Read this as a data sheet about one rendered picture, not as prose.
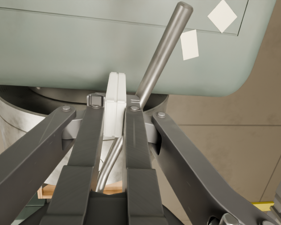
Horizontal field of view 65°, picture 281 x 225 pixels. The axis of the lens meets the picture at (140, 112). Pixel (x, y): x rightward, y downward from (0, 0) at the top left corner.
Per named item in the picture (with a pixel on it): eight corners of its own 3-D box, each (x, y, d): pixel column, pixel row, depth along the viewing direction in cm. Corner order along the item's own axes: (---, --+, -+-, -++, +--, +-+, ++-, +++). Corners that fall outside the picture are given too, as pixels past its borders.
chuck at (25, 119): (18, 55, 52) (-47, 121, 25) (145, 62, 61) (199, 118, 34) (19, 69, 54) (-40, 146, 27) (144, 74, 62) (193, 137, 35)
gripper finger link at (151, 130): (125, 123, 14) (170, 126, 15) (124, 93, 19) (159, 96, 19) (123, 142, 15) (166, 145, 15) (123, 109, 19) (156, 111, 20)
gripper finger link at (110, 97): (113, 137, 17) (103, 137, 17) (115, 100, 23) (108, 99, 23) (115, 101, 15) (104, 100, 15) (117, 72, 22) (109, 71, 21)
